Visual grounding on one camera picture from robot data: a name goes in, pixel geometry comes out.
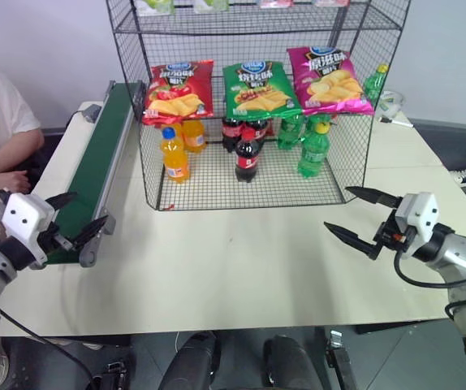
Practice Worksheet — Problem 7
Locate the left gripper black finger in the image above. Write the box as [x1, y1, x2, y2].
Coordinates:
[45, 192, 78, 212]
[71, 214, 110, 250]

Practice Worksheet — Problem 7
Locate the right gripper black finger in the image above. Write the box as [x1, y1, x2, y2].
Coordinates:
[323, 221, 381, 261]
[345, 185, 403, 210]

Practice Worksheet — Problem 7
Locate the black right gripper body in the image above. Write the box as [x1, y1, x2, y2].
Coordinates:
[372, 214, 408, 252]

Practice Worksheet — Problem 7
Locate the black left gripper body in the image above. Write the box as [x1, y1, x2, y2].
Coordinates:
[37, 210, 76, 256]

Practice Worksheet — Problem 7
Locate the green conveyor belt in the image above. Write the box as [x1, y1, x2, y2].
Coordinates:
[42, 80, 145, 268]

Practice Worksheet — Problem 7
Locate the bystander bare hand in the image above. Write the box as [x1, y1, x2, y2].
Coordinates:
[0, 170, 32, 194]

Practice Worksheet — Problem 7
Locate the green soda bottle yellow cap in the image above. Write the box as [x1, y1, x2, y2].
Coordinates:
[297, 121, 332, 180]
[363, 63, 390, 103]

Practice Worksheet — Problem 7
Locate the black white marker pen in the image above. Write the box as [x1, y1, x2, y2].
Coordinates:
[379, 117, 415, 129]

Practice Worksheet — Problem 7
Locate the clear plastic cup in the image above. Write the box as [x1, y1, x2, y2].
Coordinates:
[378, 90, 406, 118]

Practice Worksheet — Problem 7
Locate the orange soda bottle blue cap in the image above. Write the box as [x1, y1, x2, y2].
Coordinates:
[159, 126, 191, 185]

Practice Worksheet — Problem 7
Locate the magenta potato chips bag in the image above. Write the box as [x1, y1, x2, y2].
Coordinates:
[286, 45, 376, 117]

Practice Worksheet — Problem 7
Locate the cola bottle red cap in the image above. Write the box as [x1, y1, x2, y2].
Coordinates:
[234, 128, 264, 184]

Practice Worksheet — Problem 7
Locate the dark rounded shape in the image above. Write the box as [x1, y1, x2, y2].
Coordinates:
[158, 330, 222, 390]
[262, 334, 317, 390]

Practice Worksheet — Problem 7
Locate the red potato chips bag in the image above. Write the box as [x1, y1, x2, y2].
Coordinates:
[140, 59, 215, 127]

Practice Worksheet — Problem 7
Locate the green potato chips bag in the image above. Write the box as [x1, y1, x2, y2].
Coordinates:
[221, 60, 303, 119]

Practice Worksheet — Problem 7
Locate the pale green snack packet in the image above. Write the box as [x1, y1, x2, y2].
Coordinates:
[193, 0, 231, 11]

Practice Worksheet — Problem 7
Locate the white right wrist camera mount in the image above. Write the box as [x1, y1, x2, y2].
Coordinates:
[394, 191, 440, 258]

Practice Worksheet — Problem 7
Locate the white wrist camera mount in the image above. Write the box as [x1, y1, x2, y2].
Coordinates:
[394, 191, 440, 258]
[0, 192, 56, 270]

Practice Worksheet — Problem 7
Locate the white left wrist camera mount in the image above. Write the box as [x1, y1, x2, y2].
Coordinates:
[0, 192, 56, 270]

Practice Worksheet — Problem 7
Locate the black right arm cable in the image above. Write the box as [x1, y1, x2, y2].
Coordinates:
[392, 243, 466, 323]

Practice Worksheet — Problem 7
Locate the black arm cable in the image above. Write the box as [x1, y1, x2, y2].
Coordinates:
[392, 243, 466, 323]
[0, 307, 97, 390]

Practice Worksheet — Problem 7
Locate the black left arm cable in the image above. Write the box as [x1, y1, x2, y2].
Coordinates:
[0, 307, 97, 390]

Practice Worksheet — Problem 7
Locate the black metal bracket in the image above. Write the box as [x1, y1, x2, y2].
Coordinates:
[325, 330, 358, 390]

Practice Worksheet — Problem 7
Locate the black wire mesh rack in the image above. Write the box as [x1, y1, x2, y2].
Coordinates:
[106, 0, 413, 212]

